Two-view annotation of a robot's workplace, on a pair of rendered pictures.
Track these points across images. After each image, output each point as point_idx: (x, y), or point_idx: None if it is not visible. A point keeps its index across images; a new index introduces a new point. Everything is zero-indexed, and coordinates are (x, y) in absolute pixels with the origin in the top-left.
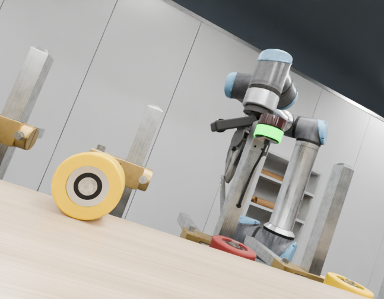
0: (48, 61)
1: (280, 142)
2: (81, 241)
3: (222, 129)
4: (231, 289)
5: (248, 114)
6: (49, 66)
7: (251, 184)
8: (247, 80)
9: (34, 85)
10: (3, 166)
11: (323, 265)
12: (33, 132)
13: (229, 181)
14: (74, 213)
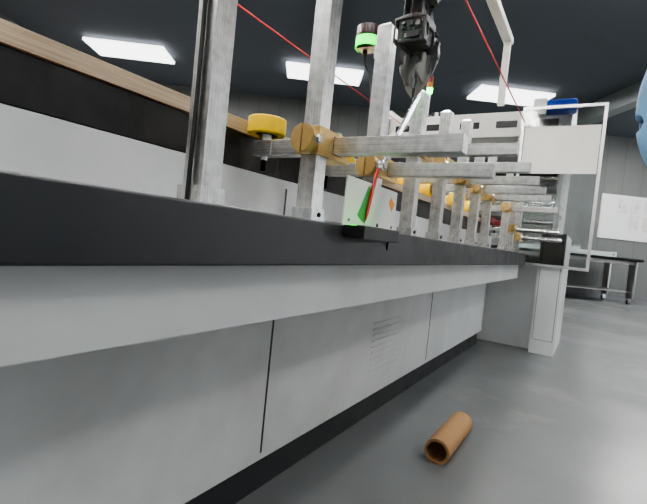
0: (443, 115)
1: (356, 45)
2: None
3: (418, 56)
4: None
5: (434, 4)
6: (448, 117)
7: (371, 90)
8: None
9: (438, 133)
10: (436, 185)
11: (305, 112)
12: (435, 158)
13: (408, 94)
14: None
